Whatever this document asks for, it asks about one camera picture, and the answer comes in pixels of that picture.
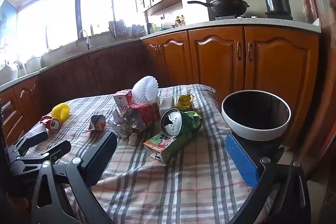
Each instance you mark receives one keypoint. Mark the steel cooking pot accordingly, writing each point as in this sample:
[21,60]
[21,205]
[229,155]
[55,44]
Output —
[275,2]

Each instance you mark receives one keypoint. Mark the kitchen window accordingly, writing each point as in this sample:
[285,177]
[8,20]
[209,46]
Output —
[63,14]

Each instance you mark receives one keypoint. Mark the group of condiment bottles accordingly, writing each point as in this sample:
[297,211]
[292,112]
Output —
[179,20]

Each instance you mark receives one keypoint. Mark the crushed red can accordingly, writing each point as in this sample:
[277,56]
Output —
[51,123]

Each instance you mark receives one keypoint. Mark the yellow foam fruit net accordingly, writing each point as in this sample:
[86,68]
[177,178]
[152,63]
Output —
[61,111]

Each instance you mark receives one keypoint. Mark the red snack bag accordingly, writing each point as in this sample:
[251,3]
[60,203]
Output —
[144,115]

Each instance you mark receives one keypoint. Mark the crumpled foil wrapper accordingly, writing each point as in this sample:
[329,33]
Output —
[96,123]

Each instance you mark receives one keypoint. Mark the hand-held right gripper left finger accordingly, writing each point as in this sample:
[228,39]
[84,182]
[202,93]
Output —
[102,155]

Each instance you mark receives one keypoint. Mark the wooden lower cabinets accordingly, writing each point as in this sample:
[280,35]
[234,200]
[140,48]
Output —
[215,56]

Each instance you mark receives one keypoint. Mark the red and white milk carton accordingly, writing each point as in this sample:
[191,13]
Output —
[122,100]

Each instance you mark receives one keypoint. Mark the white foam fruit net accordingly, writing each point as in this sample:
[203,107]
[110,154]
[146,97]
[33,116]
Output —
[143,88]

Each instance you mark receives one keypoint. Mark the crumpled white blue wrapper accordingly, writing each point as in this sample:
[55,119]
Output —
[120,125]

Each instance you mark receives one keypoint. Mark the white rimmed black trash bin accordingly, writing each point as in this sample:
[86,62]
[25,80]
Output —
[252,132]

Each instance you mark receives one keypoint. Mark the clear plastic packaging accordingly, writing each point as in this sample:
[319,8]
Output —
[36,130]

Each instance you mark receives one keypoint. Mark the clear plastic bag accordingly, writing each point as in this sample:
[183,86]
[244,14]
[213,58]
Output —
[166,106]

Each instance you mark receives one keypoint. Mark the gas stove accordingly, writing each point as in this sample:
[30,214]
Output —
[278,16]

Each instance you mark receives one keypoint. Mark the green juice carton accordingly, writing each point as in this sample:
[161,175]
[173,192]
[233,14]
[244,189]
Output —
[168,146]

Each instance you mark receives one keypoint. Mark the speckled kitchen countertop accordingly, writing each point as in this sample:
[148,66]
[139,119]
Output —
[236,22]

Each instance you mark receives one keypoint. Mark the plaid tablecloth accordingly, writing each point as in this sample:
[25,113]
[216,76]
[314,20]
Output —
[183,187]

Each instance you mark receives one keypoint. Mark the chrome sink faucet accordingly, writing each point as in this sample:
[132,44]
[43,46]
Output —
[86,40]

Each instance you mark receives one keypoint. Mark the yellow snack packet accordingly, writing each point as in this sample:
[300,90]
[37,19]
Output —
[185,102]

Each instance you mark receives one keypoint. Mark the black wok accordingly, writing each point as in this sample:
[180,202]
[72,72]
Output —
[228,5]

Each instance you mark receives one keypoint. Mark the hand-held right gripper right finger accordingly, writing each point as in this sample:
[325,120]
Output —
[241,158]

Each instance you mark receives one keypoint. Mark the dish rack with utensils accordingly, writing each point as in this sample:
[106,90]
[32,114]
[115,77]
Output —
[126,28]

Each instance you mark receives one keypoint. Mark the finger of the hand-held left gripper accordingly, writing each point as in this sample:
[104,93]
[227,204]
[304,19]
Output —
[31,141]
[52,151]

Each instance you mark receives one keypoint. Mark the green snack bag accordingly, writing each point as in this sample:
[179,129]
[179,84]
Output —
[191,120]

